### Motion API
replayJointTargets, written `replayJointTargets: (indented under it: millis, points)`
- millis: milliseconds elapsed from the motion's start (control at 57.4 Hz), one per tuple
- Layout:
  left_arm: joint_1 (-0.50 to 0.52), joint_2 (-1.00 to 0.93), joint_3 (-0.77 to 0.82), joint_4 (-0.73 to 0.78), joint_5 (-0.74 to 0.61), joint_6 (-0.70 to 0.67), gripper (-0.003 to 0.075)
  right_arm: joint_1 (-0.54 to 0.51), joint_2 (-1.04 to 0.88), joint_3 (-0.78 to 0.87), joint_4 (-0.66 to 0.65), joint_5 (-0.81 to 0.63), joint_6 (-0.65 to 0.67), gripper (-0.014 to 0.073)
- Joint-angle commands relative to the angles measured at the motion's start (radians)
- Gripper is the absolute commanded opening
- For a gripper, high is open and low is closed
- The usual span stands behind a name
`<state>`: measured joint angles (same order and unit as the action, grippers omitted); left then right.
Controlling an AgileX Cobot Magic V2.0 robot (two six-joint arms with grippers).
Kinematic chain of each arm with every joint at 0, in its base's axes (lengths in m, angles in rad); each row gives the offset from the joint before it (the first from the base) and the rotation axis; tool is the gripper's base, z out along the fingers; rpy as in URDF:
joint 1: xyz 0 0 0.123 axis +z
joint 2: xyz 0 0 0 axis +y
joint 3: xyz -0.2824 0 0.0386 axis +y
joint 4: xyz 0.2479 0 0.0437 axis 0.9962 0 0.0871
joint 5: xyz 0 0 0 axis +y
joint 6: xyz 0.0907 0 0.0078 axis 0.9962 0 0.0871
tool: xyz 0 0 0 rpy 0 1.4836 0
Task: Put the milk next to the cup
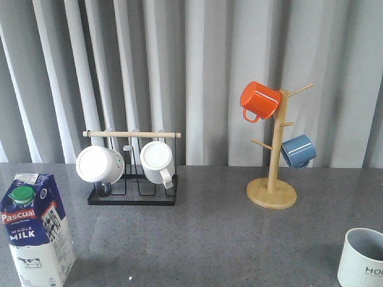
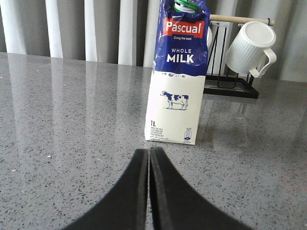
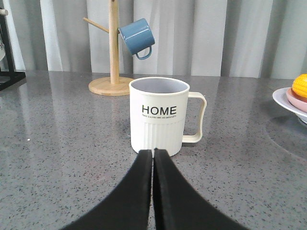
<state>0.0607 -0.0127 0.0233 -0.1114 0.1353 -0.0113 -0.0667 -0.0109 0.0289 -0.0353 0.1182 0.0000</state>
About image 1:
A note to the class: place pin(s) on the blue white Pascual milk carton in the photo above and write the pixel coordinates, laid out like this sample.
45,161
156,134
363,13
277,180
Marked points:
38,231

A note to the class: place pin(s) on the pale green HOME mug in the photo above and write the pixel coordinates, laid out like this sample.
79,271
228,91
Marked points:
361,259

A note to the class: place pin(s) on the white ribbed mug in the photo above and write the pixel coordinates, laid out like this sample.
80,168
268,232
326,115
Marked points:
158,164

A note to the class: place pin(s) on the orange mug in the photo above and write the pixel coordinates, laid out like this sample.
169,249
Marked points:
259,102

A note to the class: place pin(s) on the wooden mug tree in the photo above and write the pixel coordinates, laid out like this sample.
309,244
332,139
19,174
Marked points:
270,192

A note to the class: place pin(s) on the white smiley mug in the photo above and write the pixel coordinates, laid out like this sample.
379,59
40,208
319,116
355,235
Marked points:
100,166

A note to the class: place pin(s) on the blue mug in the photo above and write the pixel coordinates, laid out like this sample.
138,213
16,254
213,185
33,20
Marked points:
298,152

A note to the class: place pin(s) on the grey white curtain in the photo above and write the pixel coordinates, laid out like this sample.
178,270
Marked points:
71,66

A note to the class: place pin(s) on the black wire mug rack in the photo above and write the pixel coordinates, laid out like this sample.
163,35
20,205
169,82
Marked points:
133,188

